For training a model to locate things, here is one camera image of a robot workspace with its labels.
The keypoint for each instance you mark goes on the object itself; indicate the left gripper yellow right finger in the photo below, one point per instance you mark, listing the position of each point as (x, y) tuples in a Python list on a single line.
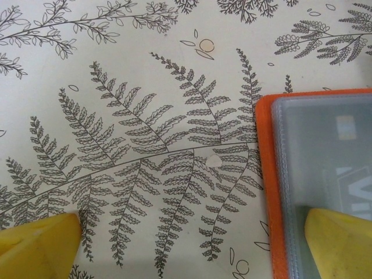
[(343, 247)]

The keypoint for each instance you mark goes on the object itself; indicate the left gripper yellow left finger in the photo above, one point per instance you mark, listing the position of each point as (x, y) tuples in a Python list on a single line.
[(35, 250)]

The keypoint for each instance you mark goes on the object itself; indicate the black VIP card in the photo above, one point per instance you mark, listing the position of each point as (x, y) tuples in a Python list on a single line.
[(334, 162)]

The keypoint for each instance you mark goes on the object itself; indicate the orange leather card holder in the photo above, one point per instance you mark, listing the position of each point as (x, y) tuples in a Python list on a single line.
[(267, 174)]

